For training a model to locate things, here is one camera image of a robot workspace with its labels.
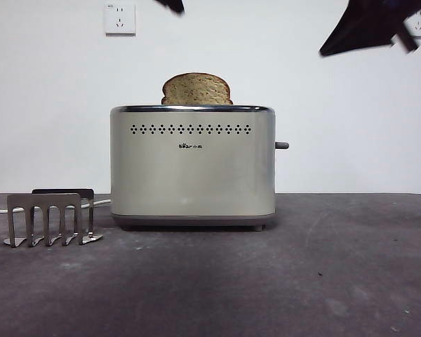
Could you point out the cream toaster with chrome rim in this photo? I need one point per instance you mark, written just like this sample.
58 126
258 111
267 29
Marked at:
193 175

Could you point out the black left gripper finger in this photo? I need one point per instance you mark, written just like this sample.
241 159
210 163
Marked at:
173 5

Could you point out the brown bread slice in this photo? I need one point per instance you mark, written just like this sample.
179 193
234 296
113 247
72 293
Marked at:
196 89

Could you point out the grey toaster lever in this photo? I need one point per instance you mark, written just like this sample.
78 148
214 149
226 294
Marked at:
282 145

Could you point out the silver metal toast rack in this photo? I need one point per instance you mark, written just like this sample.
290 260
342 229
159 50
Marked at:
42 201

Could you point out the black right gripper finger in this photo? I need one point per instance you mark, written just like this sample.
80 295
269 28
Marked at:
408 40
368 28

